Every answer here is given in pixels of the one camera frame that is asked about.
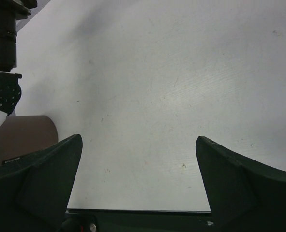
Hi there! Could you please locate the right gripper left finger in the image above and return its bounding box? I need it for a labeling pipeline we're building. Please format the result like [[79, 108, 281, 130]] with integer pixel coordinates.
[[0, 134, 83, 232]]

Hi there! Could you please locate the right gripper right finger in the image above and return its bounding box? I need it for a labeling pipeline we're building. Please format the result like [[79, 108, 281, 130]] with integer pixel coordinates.
[[196, 136, 286, 232]]

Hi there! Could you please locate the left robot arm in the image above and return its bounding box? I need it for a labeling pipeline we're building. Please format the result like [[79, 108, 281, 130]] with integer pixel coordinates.
[[0, 0, 37, 126]]

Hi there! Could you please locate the brown round bin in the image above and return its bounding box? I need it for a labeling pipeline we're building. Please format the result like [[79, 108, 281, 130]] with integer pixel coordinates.
[[0, 116, 59, 166]]

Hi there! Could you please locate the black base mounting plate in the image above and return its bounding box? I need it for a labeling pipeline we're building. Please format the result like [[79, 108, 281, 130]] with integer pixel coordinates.
[[58, 209, 219, 232]]

